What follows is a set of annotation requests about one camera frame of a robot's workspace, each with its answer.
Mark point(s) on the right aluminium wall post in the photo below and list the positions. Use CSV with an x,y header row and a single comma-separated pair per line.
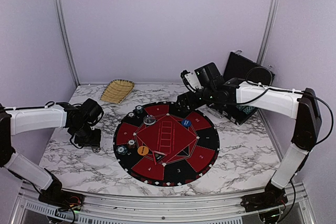
x,y
271,17

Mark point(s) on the white black chip stack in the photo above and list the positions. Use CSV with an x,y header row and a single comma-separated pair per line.
x,y
96,149

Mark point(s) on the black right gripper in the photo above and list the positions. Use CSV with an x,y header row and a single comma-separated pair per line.
x,y
181,98

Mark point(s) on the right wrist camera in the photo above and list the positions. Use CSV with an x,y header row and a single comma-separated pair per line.
x,y
191,81

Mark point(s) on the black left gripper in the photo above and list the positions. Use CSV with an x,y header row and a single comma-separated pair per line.
x,y
95,142

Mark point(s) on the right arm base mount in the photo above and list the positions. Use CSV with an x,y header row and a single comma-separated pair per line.
x,y
272,196

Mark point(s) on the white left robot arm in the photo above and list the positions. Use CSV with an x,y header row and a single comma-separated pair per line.
x,y
79,120

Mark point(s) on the black triangular button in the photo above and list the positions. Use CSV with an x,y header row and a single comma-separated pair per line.
x,y
157,156

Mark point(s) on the blue green chip stack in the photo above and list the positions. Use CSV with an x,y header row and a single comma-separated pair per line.
x,y
130,115

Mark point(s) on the aluminium wall post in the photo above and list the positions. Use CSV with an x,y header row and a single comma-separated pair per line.
x,y
271,17
66,42

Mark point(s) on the clear round dealer button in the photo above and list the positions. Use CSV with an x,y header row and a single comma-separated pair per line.
x,y
149,120

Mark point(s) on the black poker chip case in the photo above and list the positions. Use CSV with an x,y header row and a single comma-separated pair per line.
x,y
241,67

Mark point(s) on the left aluminium wall post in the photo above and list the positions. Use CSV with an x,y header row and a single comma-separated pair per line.
x,y
66,42

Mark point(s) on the blue round blind button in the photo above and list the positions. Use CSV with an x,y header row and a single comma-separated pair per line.
x,y
186,123

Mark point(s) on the small orange black chip pile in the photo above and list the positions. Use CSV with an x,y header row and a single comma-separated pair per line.
x,y
131,143

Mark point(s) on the woven bamboo tray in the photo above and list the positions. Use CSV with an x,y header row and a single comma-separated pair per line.
x,y
117,90

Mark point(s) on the orange round blind button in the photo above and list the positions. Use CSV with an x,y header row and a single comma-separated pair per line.
x,y
143,150

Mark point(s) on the aluminium front rail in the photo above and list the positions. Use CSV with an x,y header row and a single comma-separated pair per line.
x,y
215,208

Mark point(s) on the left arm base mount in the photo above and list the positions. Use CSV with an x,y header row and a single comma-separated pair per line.
x,y
56,196

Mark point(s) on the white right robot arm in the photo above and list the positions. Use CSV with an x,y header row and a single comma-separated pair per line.
x,y
207,86

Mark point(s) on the round red black poker mat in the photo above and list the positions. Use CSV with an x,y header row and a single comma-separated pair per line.
x,y
190,151

